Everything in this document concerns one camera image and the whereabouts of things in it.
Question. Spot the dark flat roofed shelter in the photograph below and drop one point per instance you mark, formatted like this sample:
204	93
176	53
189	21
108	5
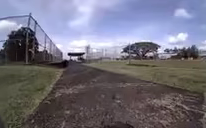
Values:
76	54

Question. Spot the dark asphalt road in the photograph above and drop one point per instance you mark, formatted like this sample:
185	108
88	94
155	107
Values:
101	96

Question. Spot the wide flat crowned tree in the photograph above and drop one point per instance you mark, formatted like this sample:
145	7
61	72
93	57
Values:
141	48

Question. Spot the wide grass field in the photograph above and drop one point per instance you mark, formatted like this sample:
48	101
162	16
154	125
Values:
164	73

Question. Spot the row of trees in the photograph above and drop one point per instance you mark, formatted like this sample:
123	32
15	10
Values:
184	52

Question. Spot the dark tree behind fence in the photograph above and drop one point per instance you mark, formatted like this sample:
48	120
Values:
19	43

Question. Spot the green grass verge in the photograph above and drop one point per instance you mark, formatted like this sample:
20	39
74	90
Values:
14	86

